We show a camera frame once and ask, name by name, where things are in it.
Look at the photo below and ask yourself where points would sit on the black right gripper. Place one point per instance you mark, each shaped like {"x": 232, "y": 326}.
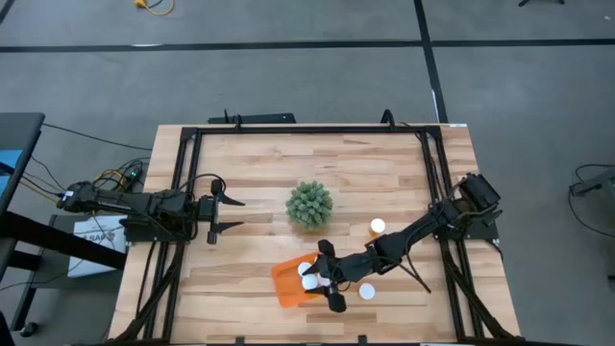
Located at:
{"x": 353, "y": 269}

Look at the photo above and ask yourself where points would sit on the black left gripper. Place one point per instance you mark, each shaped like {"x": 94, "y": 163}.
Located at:
{"x": 207, "y": 209}

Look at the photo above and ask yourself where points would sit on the orange translucent plastic basket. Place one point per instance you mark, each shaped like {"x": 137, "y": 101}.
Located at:
{"x": 286, "y": 288}

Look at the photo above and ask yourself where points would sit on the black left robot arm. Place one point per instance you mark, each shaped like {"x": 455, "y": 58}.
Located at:
{"x": 120, "y": 202}

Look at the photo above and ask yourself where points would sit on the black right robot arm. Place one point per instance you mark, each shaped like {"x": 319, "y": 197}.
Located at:
{"x": 423, "y": 223}

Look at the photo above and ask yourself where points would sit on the green artificial plant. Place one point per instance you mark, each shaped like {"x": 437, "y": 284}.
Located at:
{"x": 310, "y": 204}

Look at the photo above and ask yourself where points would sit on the flat black box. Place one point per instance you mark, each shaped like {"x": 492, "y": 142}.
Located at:
{"x": 252, "y": 118}

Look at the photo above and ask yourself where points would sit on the black device green light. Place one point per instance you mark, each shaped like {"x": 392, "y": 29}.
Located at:
{"x": 133, "y": 172}

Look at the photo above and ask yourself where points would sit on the white printed paper sheet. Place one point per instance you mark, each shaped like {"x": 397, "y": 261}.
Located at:
{"x": 84, "y": 262}

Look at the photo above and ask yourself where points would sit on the black desk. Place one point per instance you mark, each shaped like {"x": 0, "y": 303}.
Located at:
{"x": 21, "y": 130}

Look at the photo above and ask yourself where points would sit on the blue screen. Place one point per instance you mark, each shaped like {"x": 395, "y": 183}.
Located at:
{"x": 9, "y": 168}

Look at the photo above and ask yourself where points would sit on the black caster wheel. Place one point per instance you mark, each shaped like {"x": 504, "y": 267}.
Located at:
{"x": 28, "y": 329}

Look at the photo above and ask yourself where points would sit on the black chair base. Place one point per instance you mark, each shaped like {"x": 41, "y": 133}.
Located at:
{"x": 540, "y": 2}

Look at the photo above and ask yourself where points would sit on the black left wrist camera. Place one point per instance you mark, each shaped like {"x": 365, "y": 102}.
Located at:
{"x": 180, "y": 203}

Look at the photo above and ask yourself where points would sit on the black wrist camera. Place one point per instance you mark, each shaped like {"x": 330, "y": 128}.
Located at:
{"x": 389, "y": 250}
{"x": 180, "y": 203}

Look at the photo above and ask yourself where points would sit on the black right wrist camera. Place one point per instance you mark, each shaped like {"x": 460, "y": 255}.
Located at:
{"x": 389, "y": 250}

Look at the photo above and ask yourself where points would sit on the black aluminium table frame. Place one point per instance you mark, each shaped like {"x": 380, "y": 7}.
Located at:
{"x": 307, "y": 130}

